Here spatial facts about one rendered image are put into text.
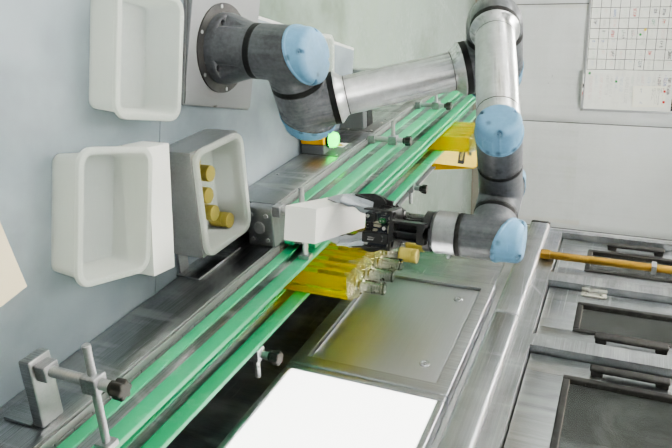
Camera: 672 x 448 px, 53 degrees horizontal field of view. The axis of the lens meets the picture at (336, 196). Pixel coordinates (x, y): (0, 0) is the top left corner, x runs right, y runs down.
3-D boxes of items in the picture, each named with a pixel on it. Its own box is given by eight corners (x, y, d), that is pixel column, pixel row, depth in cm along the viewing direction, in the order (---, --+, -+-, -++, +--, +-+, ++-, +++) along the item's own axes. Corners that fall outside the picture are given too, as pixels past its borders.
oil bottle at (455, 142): (419, 149, 248) (495, 155, 237) (418, 134, 246) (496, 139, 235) (423, 145, 252) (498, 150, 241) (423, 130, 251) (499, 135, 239)
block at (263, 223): (247, 245, 152) (274, 249, 150) (243, 207, 149) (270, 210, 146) (255, 239, 155) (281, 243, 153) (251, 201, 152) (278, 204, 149)
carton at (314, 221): (285, 205, 117) (316, 208, 114) (339, 195, 139) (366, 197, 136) (283, 239, 117) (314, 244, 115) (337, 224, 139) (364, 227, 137)
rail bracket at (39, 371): (6, 429, 99) (126, 468, 90) (-21, 331, 93) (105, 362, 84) (32, 409, 103) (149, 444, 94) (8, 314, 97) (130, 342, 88)
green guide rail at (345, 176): (281, 214, 151) (313, 218, 148) (281, 210, 151) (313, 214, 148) (464, 74, 300) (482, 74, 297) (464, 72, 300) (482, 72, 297)
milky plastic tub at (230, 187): (172, 254, 137) (208, 260, 134) (157, 150, 129) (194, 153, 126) (219, 223, 152) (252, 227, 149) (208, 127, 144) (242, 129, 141)
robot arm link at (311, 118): (267, 66, 147) (514, 9, 143) (284, 117, 157) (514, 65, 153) (269, 100, 138) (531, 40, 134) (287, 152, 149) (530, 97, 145)
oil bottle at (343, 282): (271, 288, 151) (359, 303, 143) (269, 265, 149) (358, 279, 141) (283, 277, 156) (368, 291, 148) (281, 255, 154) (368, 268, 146)
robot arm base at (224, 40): (206, 4, 136) (247, 7, 132) (245, 20, 150) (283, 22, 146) (198, 79, 138) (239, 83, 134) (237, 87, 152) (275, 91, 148)
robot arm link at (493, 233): (529, 236, 116) (521, 275, 111) (466, 228, 120) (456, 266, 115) (527, 206, 110) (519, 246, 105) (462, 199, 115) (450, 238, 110)
